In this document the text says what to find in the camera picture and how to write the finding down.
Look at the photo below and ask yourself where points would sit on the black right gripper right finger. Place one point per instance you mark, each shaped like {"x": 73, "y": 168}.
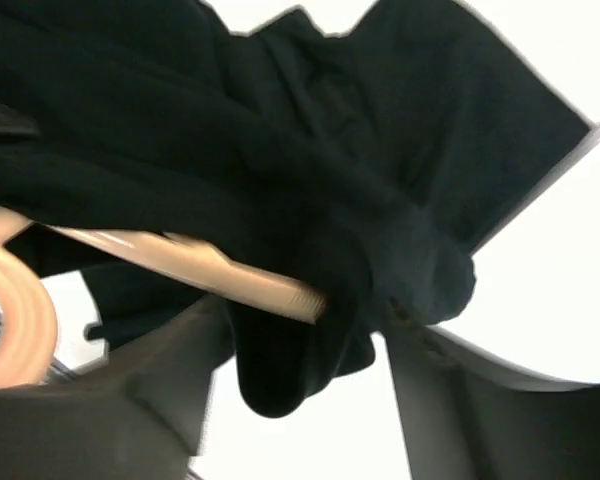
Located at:
{"x": 469, "y": 414}

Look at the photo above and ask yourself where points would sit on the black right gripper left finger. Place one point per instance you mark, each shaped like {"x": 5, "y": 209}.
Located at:
{"x": 169, "y": 371}

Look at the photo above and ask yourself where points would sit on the beige plastic hanger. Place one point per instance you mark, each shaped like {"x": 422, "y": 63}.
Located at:
{"x": 29, "y": 332}

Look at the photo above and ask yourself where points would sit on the black t shirt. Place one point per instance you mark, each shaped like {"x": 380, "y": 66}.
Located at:
{"x": 369, "y": 166}

